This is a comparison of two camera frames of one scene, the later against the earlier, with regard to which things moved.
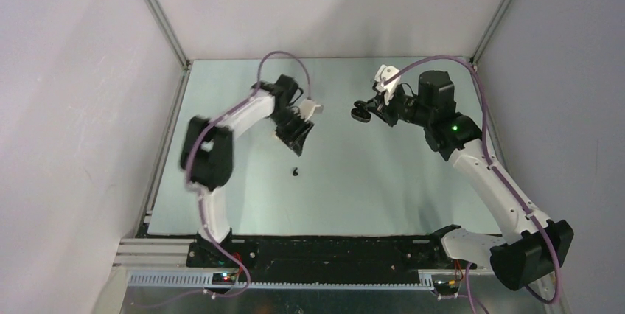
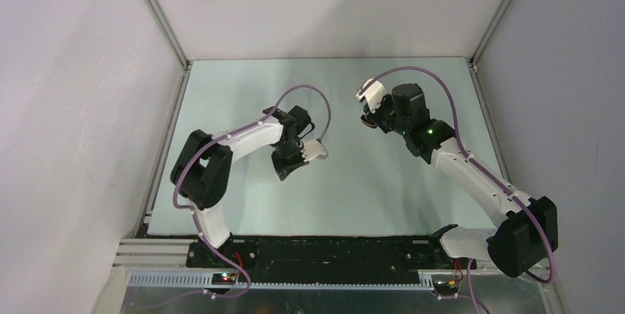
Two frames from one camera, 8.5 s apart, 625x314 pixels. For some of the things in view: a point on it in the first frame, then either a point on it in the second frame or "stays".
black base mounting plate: x=327 y=256 stays
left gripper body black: x=290 y=124 → x=287 y=155
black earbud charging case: x=360 y=113 → x=368 y=123
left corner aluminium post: x=158 y=12 stays
